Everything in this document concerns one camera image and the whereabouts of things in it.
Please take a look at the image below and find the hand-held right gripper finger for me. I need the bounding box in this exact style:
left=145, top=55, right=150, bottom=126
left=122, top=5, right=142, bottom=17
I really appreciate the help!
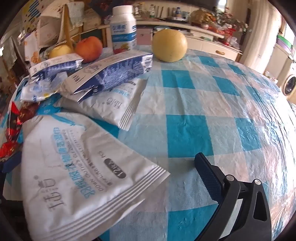
left=194, top=152, right=271, bottom=241

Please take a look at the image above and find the white wipes packet blue feather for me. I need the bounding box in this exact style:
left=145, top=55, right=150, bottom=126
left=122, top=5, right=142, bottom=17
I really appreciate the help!
left=59, top=77, right=148, bottom=130

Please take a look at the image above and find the large white wipes packet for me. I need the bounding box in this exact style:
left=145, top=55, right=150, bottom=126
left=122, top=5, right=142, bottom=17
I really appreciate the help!
left=22, top=112, right=170, bottom=241

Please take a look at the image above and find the white blue milk carton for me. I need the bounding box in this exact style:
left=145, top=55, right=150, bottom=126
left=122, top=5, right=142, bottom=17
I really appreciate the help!
left=61, top=51, right=154, bottom=102
left=29, top=53, right=84, bottom=80

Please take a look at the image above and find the blue white checkered tablecloth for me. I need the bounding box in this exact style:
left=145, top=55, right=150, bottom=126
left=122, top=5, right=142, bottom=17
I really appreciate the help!
left=0, top=45, right=294, bottom=241

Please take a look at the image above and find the white washing machine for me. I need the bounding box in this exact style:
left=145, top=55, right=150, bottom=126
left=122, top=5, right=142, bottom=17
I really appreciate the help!
left=281, top=74, right=296, bottom=96

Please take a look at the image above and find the white TV cabinet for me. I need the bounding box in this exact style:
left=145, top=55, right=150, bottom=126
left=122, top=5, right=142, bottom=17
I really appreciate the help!
left=99, top=20, right=243, bottom=62

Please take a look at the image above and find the large yellow pear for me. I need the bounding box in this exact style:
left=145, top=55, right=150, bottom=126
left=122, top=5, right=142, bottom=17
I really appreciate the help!
left=152, top=29, right=188, bottom=62

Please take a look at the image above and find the pastel plastic drawer cabinet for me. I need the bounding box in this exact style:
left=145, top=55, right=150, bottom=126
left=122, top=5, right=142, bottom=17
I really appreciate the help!
left=266, top=35, right=296, bottom=77

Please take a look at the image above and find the tall white lace-covered appliance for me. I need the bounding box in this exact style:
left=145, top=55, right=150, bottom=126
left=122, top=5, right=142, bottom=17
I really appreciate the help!
left=240, top=0, right=285, bottom=67

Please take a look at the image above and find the dried flower bouquet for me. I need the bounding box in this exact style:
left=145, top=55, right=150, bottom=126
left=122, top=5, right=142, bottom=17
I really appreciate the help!
left=215, top=11, right=249, bottom=44

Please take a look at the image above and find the golden ornament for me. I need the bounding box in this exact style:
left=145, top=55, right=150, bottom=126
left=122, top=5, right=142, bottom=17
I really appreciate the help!
left=191, top=9, right=212, bottom=26

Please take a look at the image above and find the white yogurt bottle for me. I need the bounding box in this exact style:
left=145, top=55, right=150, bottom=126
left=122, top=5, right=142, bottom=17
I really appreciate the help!
left=109, top=5, right=137, bottom=54

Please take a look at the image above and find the red apple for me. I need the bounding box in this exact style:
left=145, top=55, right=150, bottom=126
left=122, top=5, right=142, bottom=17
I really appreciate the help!
left=75, top=36, right=103, bottom=63

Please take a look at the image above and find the small yellow pear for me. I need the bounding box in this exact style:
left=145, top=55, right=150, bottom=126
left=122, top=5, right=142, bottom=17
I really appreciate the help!
left=48, top=45, right=73, bottom=59

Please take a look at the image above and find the dark wrapped red flower bouquet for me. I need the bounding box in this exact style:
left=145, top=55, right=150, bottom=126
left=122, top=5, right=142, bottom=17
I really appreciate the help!
left=88, top=0, right=133, bottom=14

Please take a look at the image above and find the red shiny wrapper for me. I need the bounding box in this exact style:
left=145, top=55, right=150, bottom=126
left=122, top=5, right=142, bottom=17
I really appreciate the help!
left=0, top=101, right=38, bottom=159

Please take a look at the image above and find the light wooden chair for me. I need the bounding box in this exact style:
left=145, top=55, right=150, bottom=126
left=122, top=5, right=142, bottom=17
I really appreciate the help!
left=37, top=0, right=102, bottom=54

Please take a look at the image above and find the orange print white tablecloth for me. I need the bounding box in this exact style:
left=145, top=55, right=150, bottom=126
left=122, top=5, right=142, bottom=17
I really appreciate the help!
left=23, top=32, right=45, bottom=64

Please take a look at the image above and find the white printed cardboard box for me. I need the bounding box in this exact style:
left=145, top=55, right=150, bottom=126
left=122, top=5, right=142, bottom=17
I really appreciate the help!
left=38, top=9, right=66, bottom=45

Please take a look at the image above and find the colourful wall chart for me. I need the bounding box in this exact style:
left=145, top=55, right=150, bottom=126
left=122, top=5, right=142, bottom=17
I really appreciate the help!
left=22, top=0, right=50, bottom=20

